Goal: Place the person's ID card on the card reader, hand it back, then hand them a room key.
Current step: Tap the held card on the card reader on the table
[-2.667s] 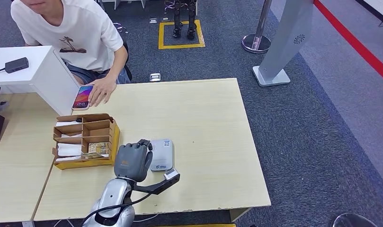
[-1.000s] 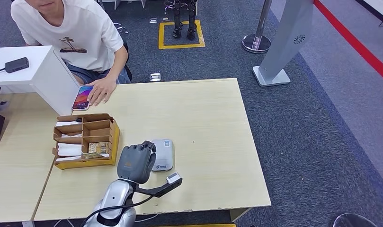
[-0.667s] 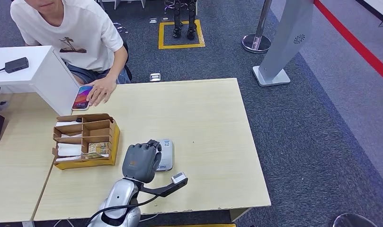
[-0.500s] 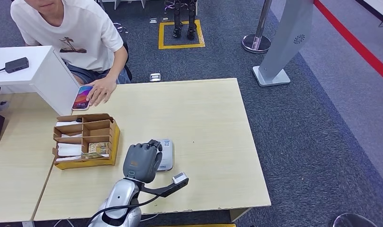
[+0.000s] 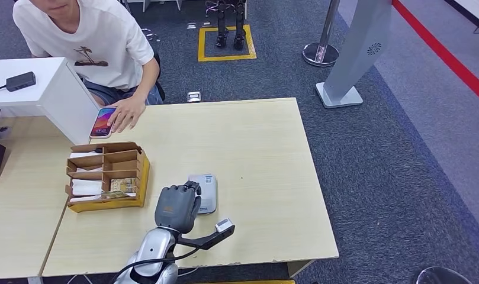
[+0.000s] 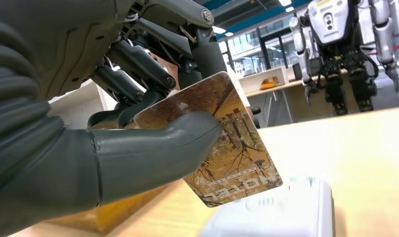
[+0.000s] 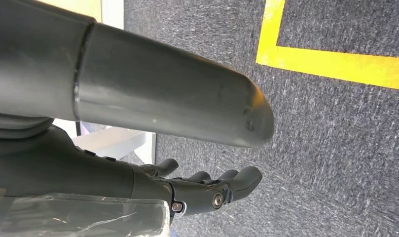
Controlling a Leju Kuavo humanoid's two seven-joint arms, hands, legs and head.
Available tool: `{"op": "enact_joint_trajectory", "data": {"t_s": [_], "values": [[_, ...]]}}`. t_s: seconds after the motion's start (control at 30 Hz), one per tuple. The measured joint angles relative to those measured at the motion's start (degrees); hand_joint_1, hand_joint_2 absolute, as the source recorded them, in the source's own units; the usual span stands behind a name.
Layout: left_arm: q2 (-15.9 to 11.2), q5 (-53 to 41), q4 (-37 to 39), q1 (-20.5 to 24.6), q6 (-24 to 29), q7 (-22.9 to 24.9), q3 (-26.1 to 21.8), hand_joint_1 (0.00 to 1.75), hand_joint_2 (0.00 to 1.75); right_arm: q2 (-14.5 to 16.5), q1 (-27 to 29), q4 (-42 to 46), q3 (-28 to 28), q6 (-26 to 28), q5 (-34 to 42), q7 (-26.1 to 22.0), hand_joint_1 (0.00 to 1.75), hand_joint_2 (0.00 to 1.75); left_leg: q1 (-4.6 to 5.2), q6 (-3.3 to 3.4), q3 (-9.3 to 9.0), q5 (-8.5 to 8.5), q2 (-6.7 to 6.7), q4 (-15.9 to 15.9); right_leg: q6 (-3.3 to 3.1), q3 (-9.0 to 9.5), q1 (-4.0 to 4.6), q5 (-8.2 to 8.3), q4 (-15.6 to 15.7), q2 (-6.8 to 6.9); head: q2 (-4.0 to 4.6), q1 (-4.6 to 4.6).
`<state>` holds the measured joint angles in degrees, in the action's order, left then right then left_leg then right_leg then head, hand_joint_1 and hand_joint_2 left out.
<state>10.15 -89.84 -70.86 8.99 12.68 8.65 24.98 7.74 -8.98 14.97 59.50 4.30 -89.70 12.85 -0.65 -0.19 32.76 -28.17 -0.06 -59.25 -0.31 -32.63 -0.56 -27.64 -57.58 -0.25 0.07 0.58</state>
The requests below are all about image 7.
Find clear plastic guard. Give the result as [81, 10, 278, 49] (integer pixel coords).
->
[0, 192, 171, 237]

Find yellow floor tape outline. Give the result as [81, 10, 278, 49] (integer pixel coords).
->
[255, 0, 399, 92]

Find white desk frame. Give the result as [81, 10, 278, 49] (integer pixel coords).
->
[52, 0, 157, 166]

